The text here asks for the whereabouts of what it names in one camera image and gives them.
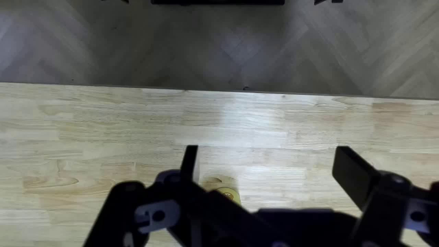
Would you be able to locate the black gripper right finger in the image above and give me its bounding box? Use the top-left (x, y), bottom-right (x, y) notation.
top-left (331, 146), bottom-right (439, 247)

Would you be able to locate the yellow enamel mug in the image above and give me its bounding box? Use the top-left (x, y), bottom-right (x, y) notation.
top-left (202, 176), bottom-right (243, 206)

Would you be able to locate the black floor stand base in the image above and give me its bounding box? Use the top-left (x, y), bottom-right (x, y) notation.
top-left (150, 0), bottom-right (287, 7)

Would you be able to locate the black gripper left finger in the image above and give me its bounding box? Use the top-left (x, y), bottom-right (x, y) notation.
top-left (83, 145), bottom-right (254, 247)

